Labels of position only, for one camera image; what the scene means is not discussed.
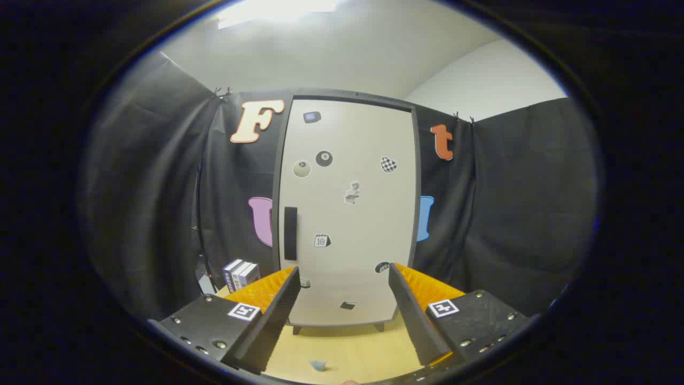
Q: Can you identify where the grey cabinet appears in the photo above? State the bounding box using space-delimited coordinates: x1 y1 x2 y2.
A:
271 88 423 336

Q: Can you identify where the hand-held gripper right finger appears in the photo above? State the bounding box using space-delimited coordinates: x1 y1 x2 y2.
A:
388 263 535 367

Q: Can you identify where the white cabinet door black handle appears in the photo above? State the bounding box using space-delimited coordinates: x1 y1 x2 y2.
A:
278 98 417 327

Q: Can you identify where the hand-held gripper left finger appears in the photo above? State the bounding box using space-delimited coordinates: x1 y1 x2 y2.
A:
147 266 301 375

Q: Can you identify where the black backdrop cloth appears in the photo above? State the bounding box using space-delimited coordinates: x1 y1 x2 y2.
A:
80 51 599 321

